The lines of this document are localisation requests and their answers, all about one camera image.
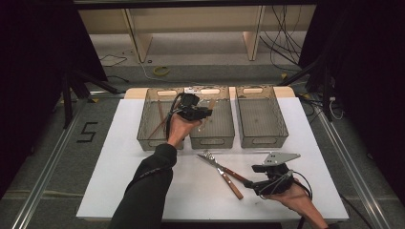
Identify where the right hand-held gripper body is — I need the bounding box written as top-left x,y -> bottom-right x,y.
252,152 -> 302,197

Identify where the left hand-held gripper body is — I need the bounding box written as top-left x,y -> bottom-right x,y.
171,86 -> 214,122

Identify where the wooden-handled steel fork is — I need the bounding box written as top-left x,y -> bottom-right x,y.
203,150 -> 245,200

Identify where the wooden-handled steel knife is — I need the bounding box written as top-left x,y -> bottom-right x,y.
196,154 -> 254,187

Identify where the grey translucent plastic bin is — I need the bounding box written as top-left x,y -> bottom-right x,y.
234,85 -> 289,149
137,87 -> 185,152
189,85 -> 236,150

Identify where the person's left hand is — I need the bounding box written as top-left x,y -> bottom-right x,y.
167,114 -> 203,149

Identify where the person's right hand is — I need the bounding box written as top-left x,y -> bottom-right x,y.
268,183 -> 316,218

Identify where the yellow tape roll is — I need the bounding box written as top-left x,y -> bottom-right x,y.
152,65 -> 171,77

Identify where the white table sheet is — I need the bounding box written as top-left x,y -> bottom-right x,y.
75,96 -> 350,221

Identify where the beige desk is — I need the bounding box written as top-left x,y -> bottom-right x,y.
77,4 -> 316,63

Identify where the black metal stand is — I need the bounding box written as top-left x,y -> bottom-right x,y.
61,68 -> 123,128
276,56 -> 335,122

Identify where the black curtain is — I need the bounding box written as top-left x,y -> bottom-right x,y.
299,0 -> 405,195
0,0 -> 108,198

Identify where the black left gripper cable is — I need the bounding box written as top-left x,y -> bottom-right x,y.
164,93 -> 186,141

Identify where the grey and black gripper cable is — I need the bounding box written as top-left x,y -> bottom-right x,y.
259,171 -> 313,201

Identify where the white floor cable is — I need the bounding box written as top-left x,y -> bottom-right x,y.
138,60 -> 192,85

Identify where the aluminium floor rail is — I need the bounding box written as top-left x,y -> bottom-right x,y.
11,98 -> 90,229
313,104 -> 393,229

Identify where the thin black floor cable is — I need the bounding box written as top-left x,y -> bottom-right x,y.
98,53 -> 128,68

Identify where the short white cable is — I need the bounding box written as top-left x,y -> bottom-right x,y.
328,96 -> 345,121

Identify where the bundle of black cables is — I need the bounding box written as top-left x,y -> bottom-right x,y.
259,4 -> 304,71

